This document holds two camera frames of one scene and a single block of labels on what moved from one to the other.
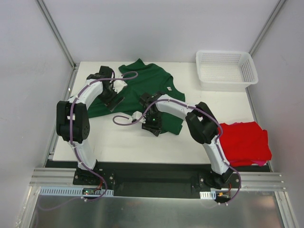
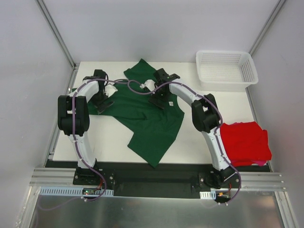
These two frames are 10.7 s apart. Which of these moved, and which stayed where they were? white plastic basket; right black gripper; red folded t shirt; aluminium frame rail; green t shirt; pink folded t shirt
Moved: green t shirt; right black gripper
Stayed: red folded t shirt; pink folded t shirt; aluminium frame rail; white plastic basket
